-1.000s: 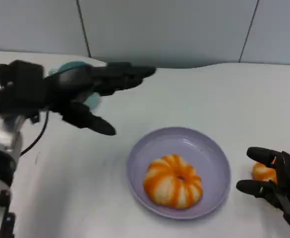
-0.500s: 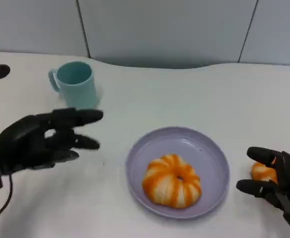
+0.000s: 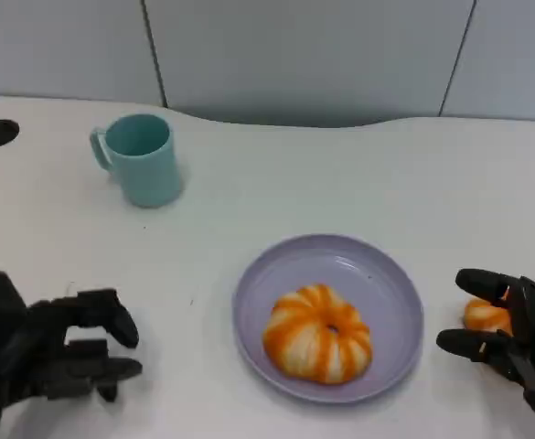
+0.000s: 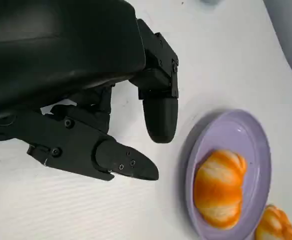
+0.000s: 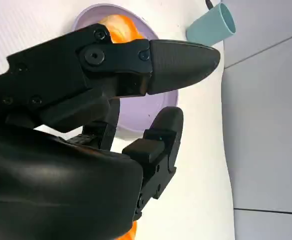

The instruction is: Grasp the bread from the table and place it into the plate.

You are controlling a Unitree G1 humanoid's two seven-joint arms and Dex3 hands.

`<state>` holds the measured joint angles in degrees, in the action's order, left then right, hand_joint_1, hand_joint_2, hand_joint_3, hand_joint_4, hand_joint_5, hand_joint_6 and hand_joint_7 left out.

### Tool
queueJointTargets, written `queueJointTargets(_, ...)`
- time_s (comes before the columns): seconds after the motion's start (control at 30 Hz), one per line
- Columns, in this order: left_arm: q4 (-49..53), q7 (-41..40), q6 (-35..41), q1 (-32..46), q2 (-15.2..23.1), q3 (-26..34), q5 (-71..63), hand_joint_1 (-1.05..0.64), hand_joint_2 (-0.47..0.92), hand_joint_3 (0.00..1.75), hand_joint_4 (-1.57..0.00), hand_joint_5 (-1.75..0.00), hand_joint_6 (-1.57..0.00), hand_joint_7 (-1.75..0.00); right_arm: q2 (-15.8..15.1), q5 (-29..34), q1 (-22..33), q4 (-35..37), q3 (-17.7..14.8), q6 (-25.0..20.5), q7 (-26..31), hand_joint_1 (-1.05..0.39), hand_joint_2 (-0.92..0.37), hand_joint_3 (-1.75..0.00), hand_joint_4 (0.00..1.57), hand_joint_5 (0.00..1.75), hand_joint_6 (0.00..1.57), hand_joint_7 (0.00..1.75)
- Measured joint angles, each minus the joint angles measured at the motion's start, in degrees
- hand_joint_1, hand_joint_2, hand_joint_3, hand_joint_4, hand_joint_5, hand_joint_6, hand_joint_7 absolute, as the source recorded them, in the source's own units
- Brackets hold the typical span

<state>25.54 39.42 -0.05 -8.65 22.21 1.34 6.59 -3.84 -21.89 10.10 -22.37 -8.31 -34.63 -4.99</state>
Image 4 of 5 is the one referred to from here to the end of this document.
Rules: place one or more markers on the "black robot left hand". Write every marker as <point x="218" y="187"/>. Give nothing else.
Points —
<point x="61" y="50"/>

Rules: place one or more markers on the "large orange white bread roll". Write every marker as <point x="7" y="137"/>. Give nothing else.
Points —
<point x="218" y="190"/>

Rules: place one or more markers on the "small orange white bread roll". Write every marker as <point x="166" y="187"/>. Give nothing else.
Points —
<point x="275" y="225"/>

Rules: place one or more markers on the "lilac plate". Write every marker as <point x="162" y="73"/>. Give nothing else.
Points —
<point x="230" y="132"/>

